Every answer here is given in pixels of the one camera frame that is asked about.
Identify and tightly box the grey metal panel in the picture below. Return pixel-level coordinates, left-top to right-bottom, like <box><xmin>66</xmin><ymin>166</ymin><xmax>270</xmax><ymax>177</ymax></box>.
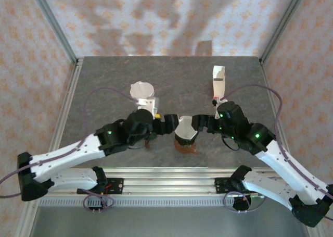
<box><xmin>28</xmin><ymin>205</ymin><xmax>310</xmax><ymax>237</ymax></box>

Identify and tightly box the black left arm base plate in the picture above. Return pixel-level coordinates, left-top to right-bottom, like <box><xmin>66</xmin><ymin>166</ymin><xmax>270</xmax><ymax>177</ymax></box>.
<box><xmin>104</xmin><ymin>178</ymin><xmax>124</xmax><ymax>195</ymax></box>

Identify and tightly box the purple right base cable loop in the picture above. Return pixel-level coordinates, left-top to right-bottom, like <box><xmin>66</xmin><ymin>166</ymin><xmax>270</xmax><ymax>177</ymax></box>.
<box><xmin>223</xmin><ymin>191</ymin><xmax>267</xmax><ymax>214</ymax></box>

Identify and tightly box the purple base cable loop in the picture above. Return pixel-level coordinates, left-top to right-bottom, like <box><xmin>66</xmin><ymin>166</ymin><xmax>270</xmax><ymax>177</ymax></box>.
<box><xmin>83</xmin><ymin>194</ymin><xmax>116</xmax><ymax>213</ymax></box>
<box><xmin>223</xmin><ymin>191</ymin><xmax>267</xmax><ymax>214</ymax></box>

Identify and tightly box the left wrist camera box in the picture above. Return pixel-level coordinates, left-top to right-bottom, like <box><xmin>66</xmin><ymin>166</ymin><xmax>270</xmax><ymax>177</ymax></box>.
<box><xmin>136</xmin><ymin>96</ymin><xmax>160</xmax><ymax>114</ymax></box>

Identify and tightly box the white orange filter package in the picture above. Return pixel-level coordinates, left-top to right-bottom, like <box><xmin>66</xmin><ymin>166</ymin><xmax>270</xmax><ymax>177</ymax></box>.
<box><xmin>211</xmin><ymin>65</ymin><xmax>226</xmax><ymax>101</ymax></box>

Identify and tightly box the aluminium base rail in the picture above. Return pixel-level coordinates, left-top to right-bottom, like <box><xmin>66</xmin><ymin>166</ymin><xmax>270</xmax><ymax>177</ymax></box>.
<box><xmin>76</xmin><ymin>166</ymin><xmax>263</xmax><ymax>196</ymax></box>

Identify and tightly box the aluminium frame post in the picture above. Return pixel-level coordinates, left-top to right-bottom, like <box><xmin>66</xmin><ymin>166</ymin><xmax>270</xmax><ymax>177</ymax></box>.
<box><xmin>260</xmin><ymin>0</ymin><xmax>309</xmax><ymax>64</ymax></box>
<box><xmin>28</xmin><ymin>0</ymin><xmax>79</xmax><ymax>63</ymax></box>

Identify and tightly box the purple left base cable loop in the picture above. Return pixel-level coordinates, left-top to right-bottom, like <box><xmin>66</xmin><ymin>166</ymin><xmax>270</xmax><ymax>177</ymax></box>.
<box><xmin>83</xmin><ymin>194</ymin><xmax>116</xmax><ymax>213</ymax></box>

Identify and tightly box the aluminium left table side rail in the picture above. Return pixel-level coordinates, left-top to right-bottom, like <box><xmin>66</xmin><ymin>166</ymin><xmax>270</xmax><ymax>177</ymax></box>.
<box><xmin>49</xmin><ymin>58</ymin><xmax>84</xmax><ymax>170</ymax></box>

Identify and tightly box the aluminium table side rail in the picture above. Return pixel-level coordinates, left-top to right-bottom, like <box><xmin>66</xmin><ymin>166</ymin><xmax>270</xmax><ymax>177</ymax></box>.
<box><xmin>49</xmin><ymin>58</ymin><xmax>84</xmax><ymax>170</ymax></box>
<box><xmin>259</xmin><ymin>59</ymin><xmax>287</xmax><ymax>154</ymax></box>

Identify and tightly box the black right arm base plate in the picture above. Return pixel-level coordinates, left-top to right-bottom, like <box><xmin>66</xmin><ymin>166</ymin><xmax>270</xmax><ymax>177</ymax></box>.
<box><xmin>215</xmin><ymin>178</ymin><xmax>235</xmax><ymax>195</ymax></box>

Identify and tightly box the grey slotted cable duct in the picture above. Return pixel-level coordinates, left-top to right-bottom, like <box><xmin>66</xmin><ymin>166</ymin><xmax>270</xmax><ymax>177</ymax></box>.
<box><xmin>39</xmin><ymin>197</ymin><xmax>235</xmax><ymax>208</ymax></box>

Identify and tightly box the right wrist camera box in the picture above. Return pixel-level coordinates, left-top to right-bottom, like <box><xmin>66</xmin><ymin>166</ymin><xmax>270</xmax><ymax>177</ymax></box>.
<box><xmin>212</xmin><ymin>97</ymin><xmax>228</xmax><ymax>119</ymax></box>

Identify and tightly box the brown transparent coffee dripper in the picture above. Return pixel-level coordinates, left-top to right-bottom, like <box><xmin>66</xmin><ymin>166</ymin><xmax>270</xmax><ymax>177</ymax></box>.
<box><xmin>173</xmin><ymin>140</ymin><xmax>198</xmax><ymax>156</ymax></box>

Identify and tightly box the aluminium left frame post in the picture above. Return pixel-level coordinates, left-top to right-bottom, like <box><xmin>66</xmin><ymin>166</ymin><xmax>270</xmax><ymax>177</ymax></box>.
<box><xmin>28</xmin><ymin>0</ymin><xmax>79</xmax><ymax>63</ymax></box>

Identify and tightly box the aluminium right frame post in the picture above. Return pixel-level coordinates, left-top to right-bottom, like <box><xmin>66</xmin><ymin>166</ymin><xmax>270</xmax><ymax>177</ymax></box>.
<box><xmin>260</xmin><ymin>0</ymin><xmax>309</xmax><ymax>64</ymax></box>

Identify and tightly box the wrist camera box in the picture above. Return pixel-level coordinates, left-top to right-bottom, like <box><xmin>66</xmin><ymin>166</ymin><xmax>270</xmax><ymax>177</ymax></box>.
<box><xmin>136</xmin><ymin>96</ymin><xmax>160</xmax><ymax>114</ymax></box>
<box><xmin>212</xmin><ymin>97</ymin><xmax>228</xmax><ymax>119</ymax></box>

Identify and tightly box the aluminium right table side rail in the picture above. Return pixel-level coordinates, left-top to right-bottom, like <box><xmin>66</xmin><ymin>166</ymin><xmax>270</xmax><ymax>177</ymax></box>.
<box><xmin>259</xmin><ymin>59</ymin><xmax>287</xmax><ymax>154</ymax></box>

